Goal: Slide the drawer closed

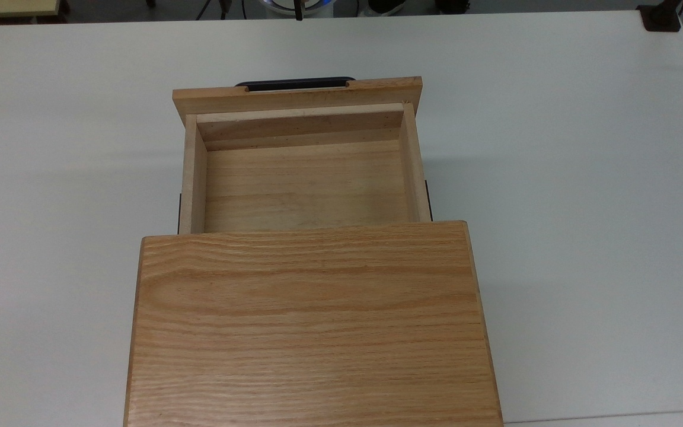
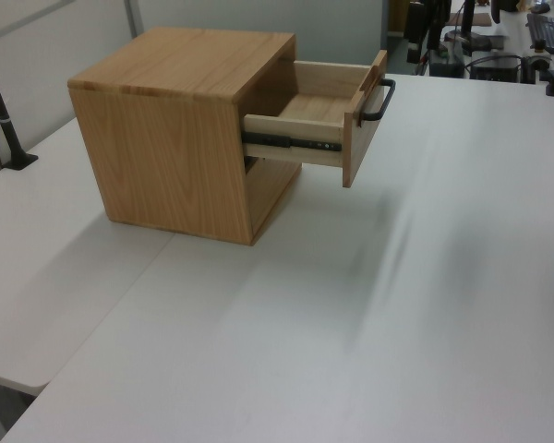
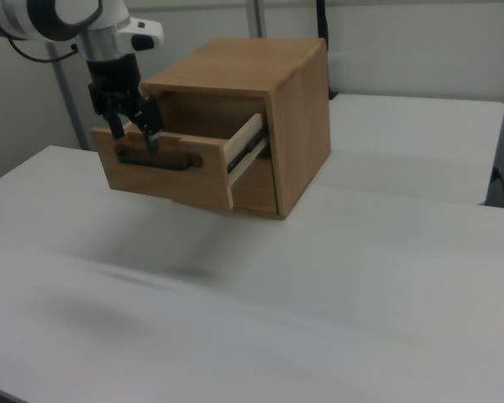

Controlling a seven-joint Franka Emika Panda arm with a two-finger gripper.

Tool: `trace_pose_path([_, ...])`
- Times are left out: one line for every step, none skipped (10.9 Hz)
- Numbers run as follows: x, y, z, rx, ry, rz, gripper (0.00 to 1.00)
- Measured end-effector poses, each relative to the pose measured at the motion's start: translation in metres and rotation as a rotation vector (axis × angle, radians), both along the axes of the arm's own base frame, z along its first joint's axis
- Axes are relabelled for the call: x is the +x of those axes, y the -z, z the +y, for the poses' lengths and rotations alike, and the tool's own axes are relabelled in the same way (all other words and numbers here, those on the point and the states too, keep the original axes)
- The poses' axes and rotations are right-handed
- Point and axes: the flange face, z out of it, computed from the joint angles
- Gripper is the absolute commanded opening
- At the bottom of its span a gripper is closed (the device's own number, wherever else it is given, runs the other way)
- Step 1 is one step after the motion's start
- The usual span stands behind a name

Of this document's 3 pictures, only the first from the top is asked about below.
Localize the light wooden side table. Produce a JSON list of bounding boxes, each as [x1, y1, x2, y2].
[[0, 0, 71, 23]]

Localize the black table clamp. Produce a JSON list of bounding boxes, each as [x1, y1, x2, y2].
[[637, 0, 683, 32]]

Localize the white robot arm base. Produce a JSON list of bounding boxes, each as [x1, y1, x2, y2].
[[257, 0, 335, 19]]

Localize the black tripod legs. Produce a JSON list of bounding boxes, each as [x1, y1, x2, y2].
[[196, 0, 248, 21]]

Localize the wooden drawer box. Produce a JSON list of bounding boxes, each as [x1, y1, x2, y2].
[[173, 77, 431, 235]]

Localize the black drawer handle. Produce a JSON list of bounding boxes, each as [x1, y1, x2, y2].
[[234, 75, 356, 93]]

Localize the oak wooden cabinet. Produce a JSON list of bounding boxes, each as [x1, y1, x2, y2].
[[123, 220, 504, 427]]

